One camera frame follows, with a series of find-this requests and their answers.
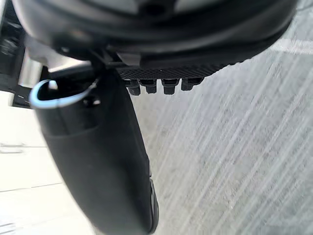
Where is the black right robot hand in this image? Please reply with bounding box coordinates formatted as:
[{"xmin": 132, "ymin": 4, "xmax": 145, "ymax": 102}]
[{"xmin": 12, "ymin": 0, "xmax": 299, "ymax": 235}]

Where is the silver robot body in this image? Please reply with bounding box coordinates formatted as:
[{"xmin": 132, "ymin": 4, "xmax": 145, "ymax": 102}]
[{"xmin": 0, "ymin": 0, "xmax": 51, "ymax": 108}]

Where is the white base cabinet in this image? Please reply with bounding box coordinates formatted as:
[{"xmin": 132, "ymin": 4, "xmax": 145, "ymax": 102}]
[{"xmin": 0, "ymin": 90, "xmax": 98, "ymax": 235}]

